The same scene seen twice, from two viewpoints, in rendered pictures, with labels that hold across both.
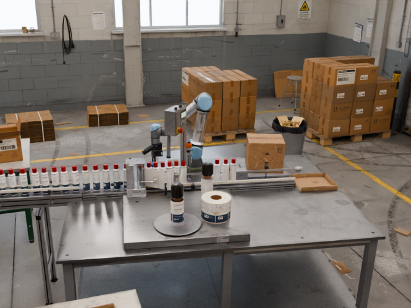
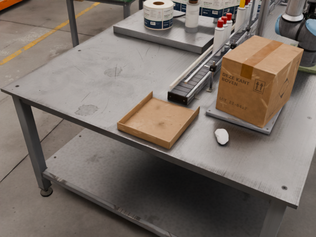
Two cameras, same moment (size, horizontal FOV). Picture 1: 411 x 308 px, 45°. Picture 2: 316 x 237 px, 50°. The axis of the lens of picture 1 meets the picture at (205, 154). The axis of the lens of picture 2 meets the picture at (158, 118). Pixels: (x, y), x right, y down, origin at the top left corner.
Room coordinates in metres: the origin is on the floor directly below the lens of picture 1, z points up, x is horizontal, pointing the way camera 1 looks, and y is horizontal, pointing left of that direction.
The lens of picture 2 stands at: (4.42, -1.84, 1.77)
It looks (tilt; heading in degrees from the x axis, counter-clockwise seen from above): 37 degrees down; 129
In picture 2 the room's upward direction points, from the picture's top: 1 degrees clockwise
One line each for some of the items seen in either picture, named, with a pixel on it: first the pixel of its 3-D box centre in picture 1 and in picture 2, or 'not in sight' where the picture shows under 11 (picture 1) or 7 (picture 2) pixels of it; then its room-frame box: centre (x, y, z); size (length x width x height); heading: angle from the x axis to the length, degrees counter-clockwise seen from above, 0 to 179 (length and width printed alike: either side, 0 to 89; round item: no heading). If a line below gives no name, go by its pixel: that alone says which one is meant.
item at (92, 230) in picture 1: (209, 197); (212, 47); (3.41, -0.03, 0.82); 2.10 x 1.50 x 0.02; 100
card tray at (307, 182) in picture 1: (313, 181); (159, 117); (3.65, -0.88, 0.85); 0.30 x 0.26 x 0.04; 100
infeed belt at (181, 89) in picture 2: (191, 187); (234, 38); (3.48, 0.11, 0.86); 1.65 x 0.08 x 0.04; 100
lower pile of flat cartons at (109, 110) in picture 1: (107, 114); not in sight; (7.81, 1.62, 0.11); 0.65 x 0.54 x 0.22; 106
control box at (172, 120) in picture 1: (175, 120); not in sight; (3.55, 0.23, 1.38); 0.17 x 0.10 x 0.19; 155
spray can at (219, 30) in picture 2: (233, 170); (218, 38); (3.54, -0.22, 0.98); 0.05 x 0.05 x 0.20
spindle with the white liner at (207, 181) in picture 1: (207, 181); (193, 8); (3.22, -0.02, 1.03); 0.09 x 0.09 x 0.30
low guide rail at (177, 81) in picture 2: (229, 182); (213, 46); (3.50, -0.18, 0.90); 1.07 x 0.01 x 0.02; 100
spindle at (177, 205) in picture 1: (177, 203); not in sight; (2.86, 0.18, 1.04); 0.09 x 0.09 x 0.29
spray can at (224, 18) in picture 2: (225, 171); (222, 34); (3.53, -0.16, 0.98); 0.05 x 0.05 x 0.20
